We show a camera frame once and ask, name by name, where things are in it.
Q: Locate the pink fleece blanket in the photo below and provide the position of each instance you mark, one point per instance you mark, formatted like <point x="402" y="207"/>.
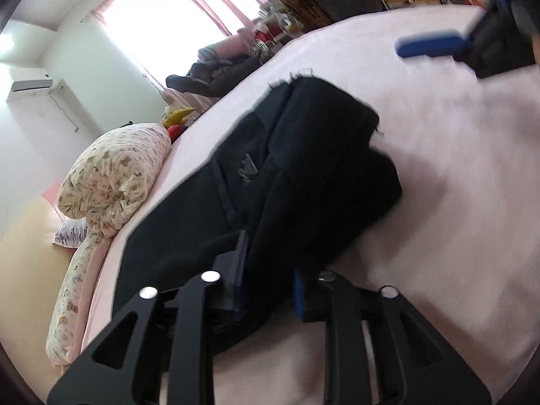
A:
<point x="443" y="177"/>

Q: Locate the black pants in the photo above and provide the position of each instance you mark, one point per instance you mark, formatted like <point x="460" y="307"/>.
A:
<point x="295" y="168"/>

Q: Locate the bright window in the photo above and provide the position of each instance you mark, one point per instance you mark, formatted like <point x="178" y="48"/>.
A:
<point x="168" y="29"/>

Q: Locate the floral bear print bolster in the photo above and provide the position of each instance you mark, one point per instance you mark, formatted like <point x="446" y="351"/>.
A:
<point x="69" y="303"/>

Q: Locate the purple floral pillow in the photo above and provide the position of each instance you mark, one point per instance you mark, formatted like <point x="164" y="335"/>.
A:
<point x="69" y="234"/>

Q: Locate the cluttered side table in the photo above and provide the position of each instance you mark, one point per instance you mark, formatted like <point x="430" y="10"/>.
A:
<point x="274" y="25"/>

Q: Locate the yellow plush toy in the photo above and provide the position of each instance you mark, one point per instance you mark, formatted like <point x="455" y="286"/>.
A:
<point x="179" y="116"/>

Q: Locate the pile of dark clothes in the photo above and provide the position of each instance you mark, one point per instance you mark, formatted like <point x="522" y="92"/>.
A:
<point x="211" y="84"/>

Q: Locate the pink cushion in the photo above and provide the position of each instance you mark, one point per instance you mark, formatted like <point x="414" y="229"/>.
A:
<point x="230" y="46"/>

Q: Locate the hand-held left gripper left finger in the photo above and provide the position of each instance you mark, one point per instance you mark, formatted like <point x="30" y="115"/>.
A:
<point x="241" y="261"/>

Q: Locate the folded floral quilt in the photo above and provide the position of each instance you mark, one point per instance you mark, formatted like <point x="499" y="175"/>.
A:
<point x="114" y="177"/>

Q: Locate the pink curtain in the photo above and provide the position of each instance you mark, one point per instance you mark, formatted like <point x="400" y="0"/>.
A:
<point x="228" y="0"/>

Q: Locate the wooden chair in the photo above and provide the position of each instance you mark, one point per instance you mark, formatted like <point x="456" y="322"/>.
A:
<point x="303" y="8"/>

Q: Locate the white air conditioner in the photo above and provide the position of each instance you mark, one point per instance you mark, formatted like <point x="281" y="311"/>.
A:
<point x="31" y="82"/>

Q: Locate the red plush toy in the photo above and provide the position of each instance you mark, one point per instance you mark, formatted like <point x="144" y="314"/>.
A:
<point x="176" y="131"/>

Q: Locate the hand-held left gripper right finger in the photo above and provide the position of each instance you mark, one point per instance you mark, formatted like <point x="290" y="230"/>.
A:
<point x="299" y="295"/>

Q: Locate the cream and pink headboard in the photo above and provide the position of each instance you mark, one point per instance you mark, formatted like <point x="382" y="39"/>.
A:
<point x="29" y="261"/>

